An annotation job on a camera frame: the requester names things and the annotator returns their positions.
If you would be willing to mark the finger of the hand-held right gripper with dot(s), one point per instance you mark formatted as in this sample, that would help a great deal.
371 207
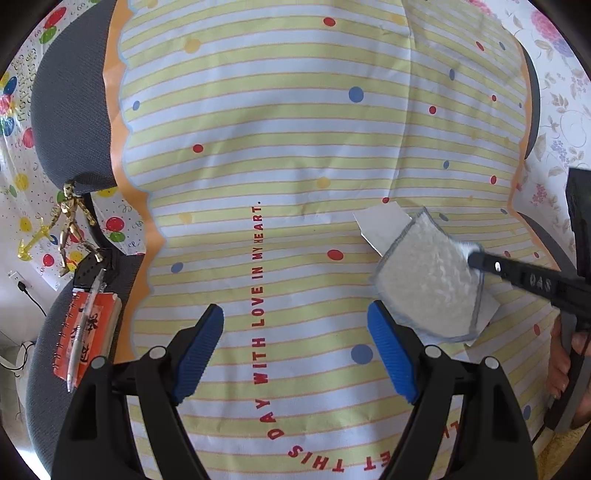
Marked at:
512 274

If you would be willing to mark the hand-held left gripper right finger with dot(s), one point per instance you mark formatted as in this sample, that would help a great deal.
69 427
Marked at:
390 355

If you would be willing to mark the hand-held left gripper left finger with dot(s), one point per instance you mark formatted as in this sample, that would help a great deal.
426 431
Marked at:
198 350

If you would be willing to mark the white cloth with grey edge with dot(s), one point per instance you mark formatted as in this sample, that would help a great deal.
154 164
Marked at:
429 281

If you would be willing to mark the person's right hand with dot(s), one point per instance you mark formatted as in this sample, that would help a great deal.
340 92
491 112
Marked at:
559 360

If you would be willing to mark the orange spiral notebook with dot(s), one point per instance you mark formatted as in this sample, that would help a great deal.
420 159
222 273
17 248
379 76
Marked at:
108 318

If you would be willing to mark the clear ballpoint pen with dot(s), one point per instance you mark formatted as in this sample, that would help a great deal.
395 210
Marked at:
81 341

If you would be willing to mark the floral print sheet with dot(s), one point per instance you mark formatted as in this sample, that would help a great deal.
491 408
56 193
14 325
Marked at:
554 115

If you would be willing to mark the white cloth with grey trim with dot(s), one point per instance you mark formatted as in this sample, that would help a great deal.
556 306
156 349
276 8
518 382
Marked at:
381 226

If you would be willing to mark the black figurine base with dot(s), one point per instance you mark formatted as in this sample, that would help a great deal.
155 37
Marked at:
90 274

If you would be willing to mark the fluffy yellow fabric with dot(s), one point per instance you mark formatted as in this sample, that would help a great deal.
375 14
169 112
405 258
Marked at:
554 454

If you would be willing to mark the gold action figurine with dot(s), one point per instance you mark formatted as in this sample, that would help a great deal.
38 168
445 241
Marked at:
69 217

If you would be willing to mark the white fan base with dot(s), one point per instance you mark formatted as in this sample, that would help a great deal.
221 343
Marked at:
11 364

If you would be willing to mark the yellow striped chair cover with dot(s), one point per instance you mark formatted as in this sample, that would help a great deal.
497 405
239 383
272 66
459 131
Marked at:
295 138

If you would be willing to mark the balloon print sheet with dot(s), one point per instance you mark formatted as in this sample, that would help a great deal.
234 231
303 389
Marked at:
18 152

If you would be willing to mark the grey office chair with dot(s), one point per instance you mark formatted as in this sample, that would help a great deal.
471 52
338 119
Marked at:
69 115

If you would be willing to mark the white wall outlet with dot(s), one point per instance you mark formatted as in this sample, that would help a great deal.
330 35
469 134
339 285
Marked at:
13 276

